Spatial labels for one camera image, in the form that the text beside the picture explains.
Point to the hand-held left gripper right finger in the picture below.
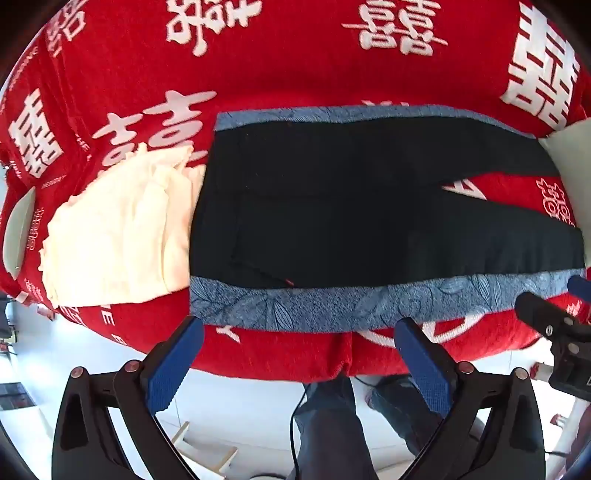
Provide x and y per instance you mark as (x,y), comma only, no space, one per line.
(422,364)

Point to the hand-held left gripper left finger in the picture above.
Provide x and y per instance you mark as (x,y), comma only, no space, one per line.
(178,364)

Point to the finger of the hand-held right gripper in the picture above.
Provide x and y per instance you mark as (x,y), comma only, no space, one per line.
(581,287)
(542,314)

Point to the black pants with blue trim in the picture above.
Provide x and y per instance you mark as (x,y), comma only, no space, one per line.
(351,194)

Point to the person's right leg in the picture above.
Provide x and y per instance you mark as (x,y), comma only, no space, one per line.
(397,410)

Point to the person's legs in grey trousers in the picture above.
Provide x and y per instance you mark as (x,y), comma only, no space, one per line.
(330,429)

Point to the white pillow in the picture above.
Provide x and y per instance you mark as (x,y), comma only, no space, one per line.
(570,152)

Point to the cream folded cloth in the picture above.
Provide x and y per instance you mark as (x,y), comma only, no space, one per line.
(115,235)

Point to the grey oval object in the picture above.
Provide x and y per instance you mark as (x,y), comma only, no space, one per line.
(19,230)

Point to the red printed blanket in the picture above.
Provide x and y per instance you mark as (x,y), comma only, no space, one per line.
(286,60)

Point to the wooden slat frame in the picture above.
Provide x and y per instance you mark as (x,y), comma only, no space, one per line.
(207,450)

